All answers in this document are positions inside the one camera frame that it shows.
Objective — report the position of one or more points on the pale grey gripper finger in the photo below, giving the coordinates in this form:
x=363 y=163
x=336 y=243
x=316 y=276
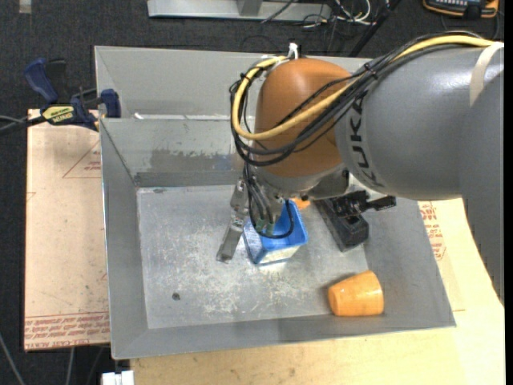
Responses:
x=229 y=241

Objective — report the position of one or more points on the black box-shaped tool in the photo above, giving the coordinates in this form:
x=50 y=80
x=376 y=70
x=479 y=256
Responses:
x=352 y=233

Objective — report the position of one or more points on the clear box with blue lid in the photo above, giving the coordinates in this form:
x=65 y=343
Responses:
x=288 y=239

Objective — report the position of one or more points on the small orange object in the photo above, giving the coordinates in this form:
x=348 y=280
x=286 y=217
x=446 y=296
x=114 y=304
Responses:
x=301 y=204

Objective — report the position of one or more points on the orange cup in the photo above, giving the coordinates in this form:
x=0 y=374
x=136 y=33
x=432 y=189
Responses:
x=356 y=295

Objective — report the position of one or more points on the grey metal bin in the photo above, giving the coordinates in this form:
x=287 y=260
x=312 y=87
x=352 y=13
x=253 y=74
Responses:
x=192 y=279

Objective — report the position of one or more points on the brown cardboard board red print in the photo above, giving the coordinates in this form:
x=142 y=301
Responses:
x=64 y=235

